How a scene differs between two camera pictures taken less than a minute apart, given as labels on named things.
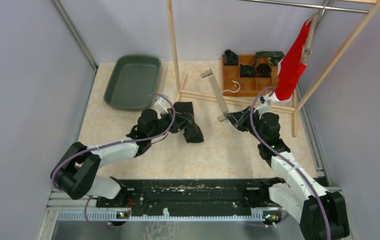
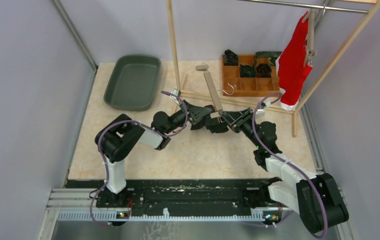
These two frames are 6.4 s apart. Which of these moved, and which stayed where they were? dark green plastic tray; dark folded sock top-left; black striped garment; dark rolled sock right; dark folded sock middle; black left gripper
Moved: black striped garment
Stayed: black left gripper; dark folded sock top-left; dark folded sock middle; dark green plastic tray; dark rolled sock right
